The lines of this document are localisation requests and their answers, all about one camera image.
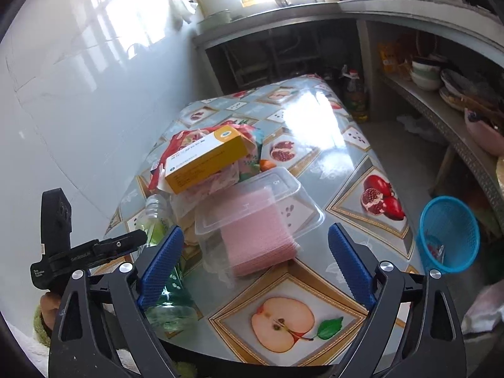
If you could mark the yellow white medicine box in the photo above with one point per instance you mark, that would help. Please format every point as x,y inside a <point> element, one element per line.
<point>204,157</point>

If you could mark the fruit pattern tablecloth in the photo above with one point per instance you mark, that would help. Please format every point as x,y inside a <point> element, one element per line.
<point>307,131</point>

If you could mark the stack of white bowls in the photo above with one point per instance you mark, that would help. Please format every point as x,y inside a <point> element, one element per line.
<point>425,74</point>

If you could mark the cooking oil bottle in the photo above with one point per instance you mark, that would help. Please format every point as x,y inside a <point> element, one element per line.
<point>355,98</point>

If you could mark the person left hand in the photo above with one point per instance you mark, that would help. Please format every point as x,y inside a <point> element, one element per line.
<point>49,306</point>

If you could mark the pink bowl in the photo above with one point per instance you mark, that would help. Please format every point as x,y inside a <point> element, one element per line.
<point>486,137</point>

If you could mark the clear plastic food container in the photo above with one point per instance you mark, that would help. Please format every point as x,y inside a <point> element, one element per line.
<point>300,213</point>

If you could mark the green label plastic bottle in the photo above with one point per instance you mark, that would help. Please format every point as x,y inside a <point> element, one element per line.
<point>161,293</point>

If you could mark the blue plastic waste basket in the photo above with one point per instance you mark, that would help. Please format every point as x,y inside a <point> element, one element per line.
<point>448,238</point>

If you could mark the green basin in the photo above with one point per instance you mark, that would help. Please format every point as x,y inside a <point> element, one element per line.
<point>214,20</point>

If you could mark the pink translucent plastic bag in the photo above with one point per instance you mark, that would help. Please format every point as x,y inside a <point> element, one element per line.
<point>187,200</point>

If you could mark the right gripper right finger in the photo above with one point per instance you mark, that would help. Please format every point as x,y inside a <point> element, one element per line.
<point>432,344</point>

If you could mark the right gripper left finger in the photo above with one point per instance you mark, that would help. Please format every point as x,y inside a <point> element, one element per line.
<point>101,329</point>

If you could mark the red snack bag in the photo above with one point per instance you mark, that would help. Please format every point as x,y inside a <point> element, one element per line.
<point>249,166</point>

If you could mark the pink cloth stack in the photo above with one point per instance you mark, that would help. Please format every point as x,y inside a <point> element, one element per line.
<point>255,235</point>

